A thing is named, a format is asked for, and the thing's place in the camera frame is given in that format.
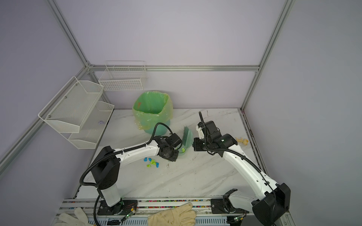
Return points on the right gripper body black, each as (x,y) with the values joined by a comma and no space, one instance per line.
(199,144)

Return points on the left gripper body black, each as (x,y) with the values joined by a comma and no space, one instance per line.
(172,156)

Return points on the green hand brush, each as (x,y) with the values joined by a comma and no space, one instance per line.
(187,138)

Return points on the green plastic dustpan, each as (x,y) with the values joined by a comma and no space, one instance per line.
(180,149)

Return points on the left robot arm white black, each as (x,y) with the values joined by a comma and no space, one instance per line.
(106,166)

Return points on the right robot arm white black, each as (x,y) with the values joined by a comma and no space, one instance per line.
(271,200)

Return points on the beige small toy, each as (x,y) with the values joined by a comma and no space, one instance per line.
(241,140)

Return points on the green trash bin with bag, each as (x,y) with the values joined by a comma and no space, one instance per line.
(152,107)

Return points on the beige work glove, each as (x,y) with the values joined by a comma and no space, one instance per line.
(183,215)

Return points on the lower white mesh shelf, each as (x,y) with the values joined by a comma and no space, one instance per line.
(90,134)

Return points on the white mesh shelf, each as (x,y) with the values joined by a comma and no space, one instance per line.
(68,111)
(90,134)

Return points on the upper white mesh shelf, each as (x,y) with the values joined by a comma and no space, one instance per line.
(68,111)

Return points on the white work glove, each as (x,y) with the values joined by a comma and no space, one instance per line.
(80,219)

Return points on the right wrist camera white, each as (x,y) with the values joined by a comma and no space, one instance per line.
(200,132)

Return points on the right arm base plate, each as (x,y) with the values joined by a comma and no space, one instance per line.
(220,206)

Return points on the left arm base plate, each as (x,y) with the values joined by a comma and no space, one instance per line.
(122,208)

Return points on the white wire basket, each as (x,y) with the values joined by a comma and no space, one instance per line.
(124,76)

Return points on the aluminium rail front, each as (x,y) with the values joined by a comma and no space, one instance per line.
(149,206)

